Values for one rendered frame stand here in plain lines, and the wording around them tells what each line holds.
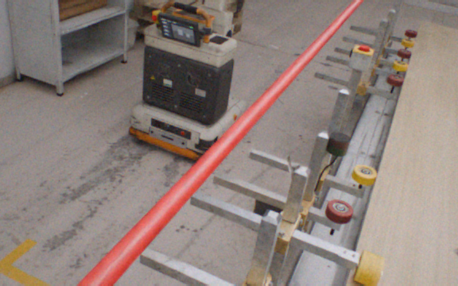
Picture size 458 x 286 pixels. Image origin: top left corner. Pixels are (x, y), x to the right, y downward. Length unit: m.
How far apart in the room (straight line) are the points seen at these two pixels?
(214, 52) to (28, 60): 1.72
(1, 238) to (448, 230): 2.03
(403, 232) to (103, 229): 1.62
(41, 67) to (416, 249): 3.12
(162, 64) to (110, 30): 1.59
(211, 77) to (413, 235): 1.71
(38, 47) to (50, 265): 1.92
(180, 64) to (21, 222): 1.26
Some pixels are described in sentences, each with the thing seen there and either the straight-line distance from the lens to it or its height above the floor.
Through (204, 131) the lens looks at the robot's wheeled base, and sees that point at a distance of 2.90.
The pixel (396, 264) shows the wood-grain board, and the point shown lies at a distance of 1.34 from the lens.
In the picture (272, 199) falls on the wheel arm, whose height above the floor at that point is 0.85.
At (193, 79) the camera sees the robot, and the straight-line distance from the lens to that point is 2.86.
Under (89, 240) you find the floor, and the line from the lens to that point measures 2.51.
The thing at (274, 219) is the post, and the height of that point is 1.17.
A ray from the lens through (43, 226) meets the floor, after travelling 2.62.
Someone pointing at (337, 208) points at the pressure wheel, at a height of 0.90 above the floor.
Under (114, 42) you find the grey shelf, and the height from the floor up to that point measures 0.17.
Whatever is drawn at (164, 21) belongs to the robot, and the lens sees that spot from 2.77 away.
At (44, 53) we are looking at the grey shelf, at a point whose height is 0.32.
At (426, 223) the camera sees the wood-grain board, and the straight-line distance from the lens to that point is 1.53.
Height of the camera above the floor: 1.75
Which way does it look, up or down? 32 degrees down
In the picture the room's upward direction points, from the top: 9 degrees clockwise
